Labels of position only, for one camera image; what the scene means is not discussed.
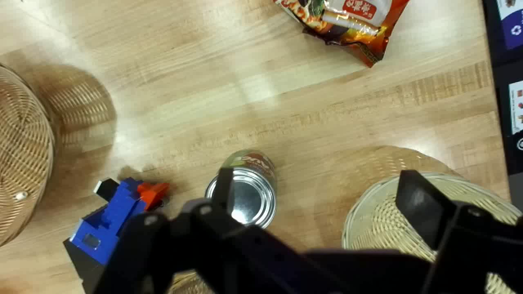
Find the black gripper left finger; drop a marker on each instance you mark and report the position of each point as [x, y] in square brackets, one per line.
[180, 251]

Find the pale yellow wicker basket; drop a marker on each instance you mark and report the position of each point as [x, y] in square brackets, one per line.
[376, 223]

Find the dark panel with labels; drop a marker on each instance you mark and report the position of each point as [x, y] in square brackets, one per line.
[508, 60]

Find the orange snack bag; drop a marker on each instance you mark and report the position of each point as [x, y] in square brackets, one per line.
[348, 22]

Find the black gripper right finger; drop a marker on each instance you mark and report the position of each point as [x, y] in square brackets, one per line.
[474, 251]

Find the oval brown wicker basket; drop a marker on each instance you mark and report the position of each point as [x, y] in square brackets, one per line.
[188, 283]

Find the round brown wicker basket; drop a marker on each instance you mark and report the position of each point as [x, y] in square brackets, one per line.
[21, 153]

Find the metal tin can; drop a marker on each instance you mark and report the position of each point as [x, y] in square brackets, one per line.
[250, 197]

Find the blue red toy block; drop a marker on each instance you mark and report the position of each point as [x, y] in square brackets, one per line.
[116, 210]

